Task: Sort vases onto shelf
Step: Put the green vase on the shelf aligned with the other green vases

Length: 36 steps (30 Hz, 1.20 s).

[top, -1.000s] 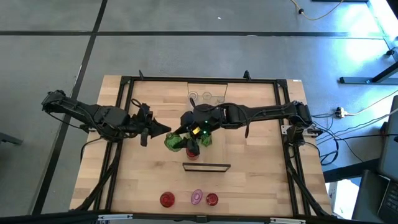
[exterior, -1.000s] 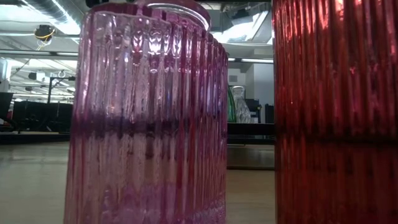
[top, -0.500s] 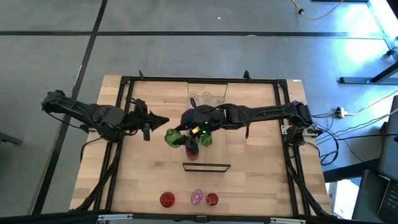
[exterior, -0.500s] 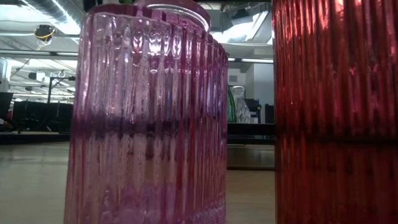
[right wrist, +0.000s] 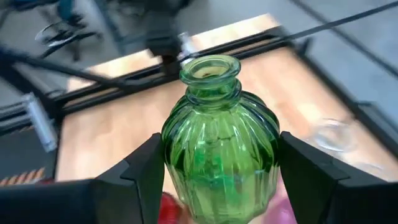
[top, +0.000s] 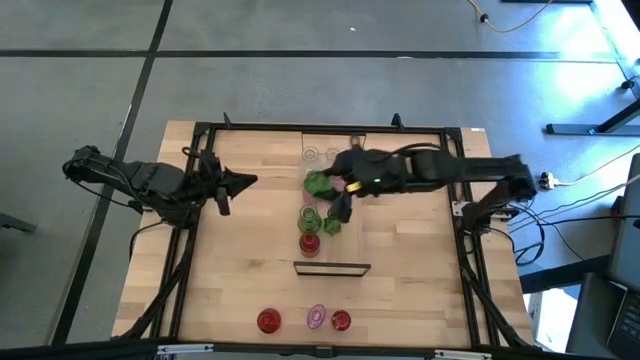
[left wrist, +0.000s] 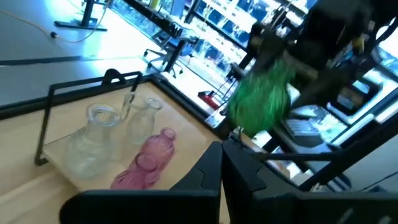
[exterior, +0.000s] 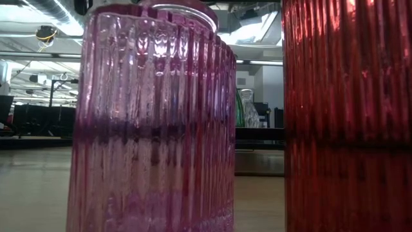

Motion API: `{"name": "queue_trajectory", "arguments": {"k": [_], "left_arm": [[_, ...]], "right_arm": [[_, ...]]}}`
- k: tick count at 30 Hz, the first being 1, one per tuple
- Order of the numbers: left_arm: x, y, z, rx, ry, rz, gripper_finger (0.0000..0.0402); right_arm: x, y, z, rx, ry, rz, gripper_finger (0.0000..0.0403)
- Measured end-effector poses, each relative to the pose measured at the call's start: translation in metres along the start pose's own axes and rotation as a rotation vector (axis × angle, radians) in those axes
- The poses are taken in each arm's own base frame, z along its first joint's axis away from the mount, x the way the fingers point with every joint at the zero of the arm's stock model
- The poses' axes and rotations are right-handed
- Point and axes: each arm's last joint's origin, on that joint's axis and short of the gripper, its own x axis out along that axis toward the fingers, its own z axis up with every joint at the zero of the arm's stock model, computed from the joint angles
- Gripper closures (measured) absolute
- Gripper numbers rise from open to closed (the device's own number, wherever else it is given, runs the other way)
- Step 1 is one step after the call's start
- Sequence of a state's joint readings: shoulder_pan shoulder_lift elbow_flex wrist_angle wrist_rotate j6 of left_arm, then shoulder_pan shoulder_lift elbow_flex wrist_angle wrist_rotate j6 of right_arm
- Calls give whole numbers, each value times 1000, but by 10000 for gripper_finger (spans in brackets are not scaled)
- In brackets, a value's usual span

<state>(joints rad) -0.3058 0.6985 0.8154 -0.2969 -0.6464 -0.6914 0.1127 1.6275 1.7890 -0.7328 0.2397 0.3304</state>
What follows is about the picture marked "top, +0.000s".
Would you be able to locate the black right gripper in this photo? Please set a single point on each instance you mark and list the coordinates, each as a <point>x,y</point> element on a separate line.
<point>380,172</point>

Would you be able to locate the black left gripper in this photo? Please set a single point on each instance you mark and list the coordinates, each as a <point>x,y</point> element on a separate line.
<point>210,180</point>

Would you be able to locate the round pink ribbed vase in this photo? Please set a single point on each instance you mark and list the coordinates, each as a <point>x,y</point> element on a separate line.
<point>340,185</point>

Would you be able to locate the round green glass vase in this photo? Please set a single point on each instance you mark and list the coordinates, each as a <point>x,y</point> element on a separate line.
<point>317,185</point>

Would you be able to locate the tall clear glass vase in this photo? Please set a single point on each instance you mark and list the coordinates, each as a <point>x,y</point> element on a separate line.
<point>332,153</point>

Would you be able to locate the green faceted glass vase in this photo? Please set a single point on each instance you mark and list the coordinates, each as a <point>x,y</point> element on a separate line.
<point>331,227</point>

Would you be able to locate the wide clear glass vase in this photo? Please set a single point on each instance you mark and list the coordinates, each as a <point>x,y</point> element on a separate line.
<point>310,154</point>

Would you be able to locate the tall green ribbed vase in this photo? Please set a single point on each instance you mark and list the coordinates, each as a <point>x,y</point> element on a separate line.
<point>310,220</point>

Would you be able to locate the tall red ribbed vase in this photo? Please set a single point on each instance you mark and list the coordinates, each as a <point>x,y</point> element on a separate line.
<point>309,245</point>

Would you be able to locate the pink ribbed cylinder vase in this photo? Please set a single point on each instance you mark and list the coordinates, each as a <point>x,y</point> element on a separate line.
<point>315,316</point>

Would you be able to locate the red ribbed cylinder vase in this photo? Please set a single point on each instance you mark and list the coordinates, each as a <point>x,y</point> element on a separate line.
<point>340,320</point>

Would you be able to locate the wide red glass vase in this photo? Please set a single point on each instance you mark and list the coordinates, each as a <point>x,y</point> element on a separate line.
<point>269,321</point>

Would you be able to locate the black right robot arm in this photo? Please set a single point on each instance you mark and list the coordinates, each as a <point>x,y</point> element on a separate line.
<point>475,170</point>

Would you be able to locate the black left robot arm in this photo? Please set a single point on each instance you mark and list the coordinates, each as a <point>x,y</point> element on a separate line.
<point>150,182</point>

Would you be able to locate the silver mounting plate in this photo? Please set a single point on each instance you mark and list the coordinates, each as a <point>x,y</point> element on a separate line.
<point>459,207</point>

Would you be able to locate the white power strip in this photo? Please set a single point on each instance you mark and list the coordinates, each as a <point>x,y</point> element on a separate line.
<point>546,180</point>

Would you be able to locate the gray furniture foot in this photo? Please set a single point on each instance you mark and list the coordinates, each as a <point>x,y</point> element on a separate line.
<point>15,223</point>

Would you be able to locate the black rig beam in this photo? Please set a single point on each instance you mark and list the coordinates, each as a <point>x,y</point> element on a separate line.
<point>75,354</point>

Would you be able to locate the black desk leg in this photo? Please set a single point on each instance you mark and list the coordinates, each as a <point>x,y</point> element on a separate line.
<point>570,129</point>

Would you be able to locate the dark gray box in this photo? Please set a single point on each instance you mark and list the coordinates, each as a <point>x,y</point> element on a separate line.
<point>587,320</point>

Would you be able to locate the gray computer case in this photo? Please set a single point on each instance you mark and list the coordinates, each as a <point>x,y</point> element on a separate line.
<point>627,230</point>

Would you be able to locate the black metal table frame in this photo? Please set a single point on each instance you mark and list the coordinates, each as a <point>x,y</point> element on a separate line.
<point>250,128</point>

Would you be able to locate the clear acrylic tray frame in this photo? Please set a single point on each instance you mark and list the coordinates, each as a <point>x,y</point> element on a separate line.
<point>345,245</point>

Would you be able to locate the silver metal bracket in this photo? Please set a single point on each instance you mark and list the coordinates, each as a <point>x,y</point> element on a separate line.
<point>185,349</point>
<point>462,355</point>

